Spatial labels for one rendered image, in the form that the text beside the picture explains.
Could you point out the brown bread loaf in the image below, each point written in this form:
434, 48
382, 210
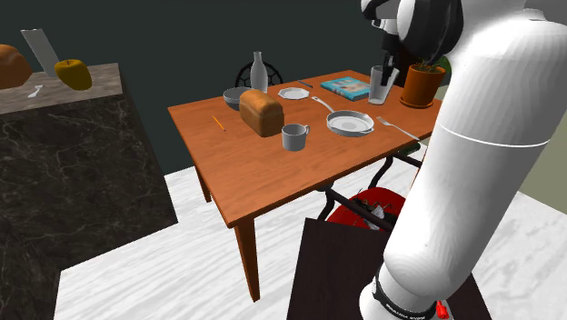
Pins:
261, 113

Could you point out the round brown bread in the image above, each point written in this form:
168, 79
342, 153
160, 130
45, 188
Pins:
12, 66

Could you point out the black round-backed chair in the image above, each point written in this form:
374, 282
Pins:
243, 75

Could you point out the silver fork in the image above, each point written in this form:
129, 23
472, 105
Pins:
396, 126

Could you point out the small white plate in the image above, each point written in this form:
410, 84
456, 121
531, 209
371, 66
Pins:
293, 93

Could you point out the terracotta plant pot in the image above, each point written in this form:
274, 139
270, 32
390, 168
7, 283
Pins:
420, 86

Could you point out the grey bowl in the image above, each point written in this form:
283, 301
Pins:
231, 97

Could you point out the clear drinking glass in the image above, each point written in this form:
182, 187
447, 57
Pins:
377, 91

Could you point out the dark robot stand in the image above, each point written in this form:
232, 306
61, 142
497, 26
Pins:
336, 270

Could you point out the orange pencil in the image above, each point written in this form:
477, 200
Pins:
218, 123

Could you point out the yellow apple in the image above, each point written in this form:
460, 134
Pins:
73, 74

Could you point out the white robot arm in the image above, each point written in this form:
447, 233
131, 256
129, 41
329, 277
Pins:
469, 177

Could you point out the grey frying pan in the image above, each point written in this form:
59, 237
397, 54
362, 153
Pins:
350, 122

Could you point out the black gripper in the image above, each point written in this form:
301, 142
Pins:
391, 48

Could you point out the grey flat blade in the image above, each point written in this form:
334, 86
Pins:
40, 51

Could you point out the small white spoon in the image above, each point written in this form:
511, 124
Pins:
35, 91

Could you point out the grey mug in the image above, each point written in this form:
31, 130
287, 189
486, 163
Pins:
292, 137

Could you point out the clear glass bottle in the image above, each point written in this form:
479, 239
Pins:
258, 75

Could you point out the blue book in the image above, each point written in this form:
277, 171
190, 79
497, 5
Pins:
346, 87

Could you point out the orange wooden table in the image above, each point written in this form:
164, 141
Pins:
265, 173

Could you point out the dark pen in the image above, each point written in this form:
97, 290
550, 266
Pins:
304, 83

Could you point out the red-seated black chair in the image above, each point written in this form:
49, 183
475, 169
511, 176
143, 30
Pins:
367, 204

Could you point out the dark marble counter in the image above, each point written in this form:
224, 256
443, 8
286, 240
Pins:
66, 177

